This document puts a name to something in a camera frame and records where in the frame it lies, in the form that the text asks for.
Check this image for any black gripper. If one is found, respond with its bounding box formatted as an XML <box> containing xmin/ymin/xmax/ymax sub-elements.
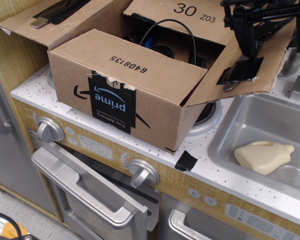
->
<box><xmin>221</xmin><ymin>0</ymin><xmax>300</xmax><ymax>59</ymax></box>

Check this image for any brown Amazon cardboard box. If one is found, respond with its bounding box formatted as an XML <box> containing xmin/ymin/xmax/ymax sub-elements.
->
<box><xmin>0</xmin><ymin>0</ymin><xmax>296</xmax><ymax>153</ymax></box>

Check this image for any stainless steel pot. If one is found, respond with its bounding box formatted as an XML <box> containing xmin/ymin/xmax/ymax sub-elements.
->
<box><xmin>278</xmin><ymin>36</ymin><xmax>300</xmax><ymax>77</ymax></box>

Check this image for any silver toy sink basin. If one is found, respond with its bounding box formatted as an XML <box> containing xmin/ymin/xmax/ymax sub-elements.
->
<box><xmin>207</xmin><ymin>94</ymin><xmax>300</xmax><ymax>200</ymax></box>

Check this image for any grey front stove burner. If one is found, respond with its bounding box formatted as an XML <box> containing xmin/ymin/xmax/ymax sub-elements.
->
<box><xmin>187</xmin><ymin>100</ymin><xmax>222</xmax><ymax>137</ymax></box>

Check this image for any cream toy detergent bottle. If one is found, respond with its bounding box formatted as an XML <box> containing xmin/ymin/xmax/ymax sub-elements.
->
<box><xmin>234</xmin><ymin>141</ymin><xmax>295</xmax><ymax>175</ymax></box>

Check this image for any black tape piece front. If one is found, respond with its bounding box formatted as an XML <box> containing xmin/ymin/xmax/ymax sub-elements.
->
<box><xmin>174</xmin><ymin>151</ymin><xmax>198</xmax><ymax>172</ymax></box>

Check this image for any silver right stove knob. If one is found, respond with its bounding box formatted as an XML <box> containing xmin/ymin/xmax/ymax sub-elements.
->
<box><xmin>128</xmin><ymin>158</ymin><xmax>160</xmax><ymax>188</ymax></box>

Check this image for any silver stove knob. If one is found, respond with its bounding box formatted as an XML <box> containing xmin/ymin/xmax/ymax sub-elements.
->
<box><xmin>37</xmin><ymin>116</ymin><xmax>65</xmax><ymax>144</ymax></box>
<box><xmin>128</xmin><ymin>158</ymin><xmax>160</xmax><ymax>188</ymax></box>

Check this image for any silver dishwasher door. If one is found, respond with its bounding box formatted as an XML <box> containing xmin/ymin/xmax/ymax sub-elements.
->
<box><xmin>157</xmin><ymin>193</ymin><xmax>300</xmax><ymax>240</ymax></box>

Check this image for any silver metal bar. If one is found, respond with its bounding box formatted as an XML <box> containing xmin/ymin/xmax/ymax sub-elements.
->
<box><xmin>30</xmin><ymin>17</ymin><xmax>50</xmax><ymax>29</ymax></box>

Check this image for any silver left stove knob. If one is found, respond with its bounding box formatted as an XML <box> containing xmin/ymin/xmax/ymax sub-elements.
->
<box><xmin>37</xmin><ymin>116</ymin><xmax>65</xmax><ymax>144</ymax></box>

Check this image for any silver toy oven door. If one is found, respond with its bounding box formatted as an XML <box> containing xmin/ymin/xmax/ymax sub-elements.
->
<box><xmin>32</xmin><ymin>147</ymin><xmax>148</xmax><ymax>240</ymax></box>

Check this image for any silver toy fridge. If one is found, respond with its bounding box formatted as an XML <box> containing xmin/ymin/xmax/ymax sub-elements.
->
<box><xmin>0</xmin><ymin>83</ymin><xmax>56</xmax><ymax>216</ymax></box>

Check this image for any orange object on floor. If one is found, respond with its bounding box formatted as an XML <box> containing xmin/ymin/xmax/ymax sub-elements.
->
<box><xmin>0</xmin><ymin>222</ymin><xmax>28</xmax><ymax>239</ymax></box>

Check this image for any black cable in box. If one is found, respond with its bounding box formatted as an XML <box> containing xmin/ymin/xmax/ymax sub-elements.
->
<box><xmin>139</xmin><ymin>19</ymin><xmax>197</xmax><ymax>65</ymax></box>

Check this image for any black cable on floor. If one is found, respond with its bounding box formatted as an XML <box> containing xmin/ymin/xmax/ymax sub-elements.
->
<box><xmin>0</xmin><ymin>211</ymin><xmax>23</xmax><ymax>237</ymax></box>

